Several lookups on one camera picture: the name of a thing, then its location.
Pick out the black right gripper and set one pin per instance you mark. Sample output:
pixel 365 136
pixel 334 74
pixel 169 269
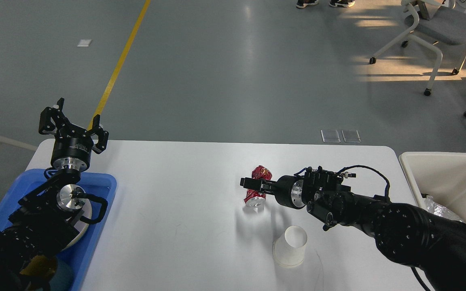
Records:
pixel 287 190

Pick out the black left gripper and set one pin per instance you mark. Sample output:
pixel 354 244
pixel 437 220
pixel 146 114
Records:
pixel 71 152

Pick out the crushed red soda can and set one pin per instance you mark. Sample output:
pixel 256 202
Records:
pixel 253 197

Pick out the pink plate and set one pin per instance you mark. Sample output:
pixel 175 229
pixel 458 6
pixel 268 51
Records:
pixel 81 230

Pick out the dark teal mug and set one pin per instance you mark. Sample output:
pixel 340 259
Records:
pixel 50 270

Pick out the aluminium foil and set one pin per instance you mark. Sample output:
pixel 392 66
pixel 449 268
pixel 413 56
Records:
pixel 439 210

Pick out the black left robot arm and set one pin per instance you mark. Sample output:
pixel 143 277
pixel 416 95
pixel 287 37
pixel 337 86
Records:
pixel 44 223

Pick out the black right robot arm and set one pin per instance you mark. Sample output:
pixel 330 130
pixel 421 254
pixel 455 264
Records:
pixel 403 233

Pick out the white paper cup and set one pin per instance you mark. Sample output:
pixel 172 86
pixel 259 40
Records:
pixel 289 249

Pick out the floor outlet plate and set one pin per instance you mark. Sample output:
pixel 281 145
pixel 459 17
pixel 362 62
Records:
pixel 330 136
pixel 351 136

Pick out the blue plastic tray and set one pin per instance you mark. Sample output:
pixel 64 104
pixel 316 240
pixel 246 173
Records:
pixel 79 256

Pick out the person in black trousers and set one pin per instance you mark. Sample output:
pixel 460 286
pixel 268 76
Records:
pixel 302 4

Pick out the white plastic bin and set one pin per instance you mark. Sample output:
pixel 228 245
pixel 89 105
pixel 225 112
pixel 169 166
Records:
pixel 440 175

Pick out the grey office chair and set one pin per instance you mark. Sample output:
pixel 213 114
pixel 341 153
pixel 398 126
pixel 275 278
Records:
pixel 428 23

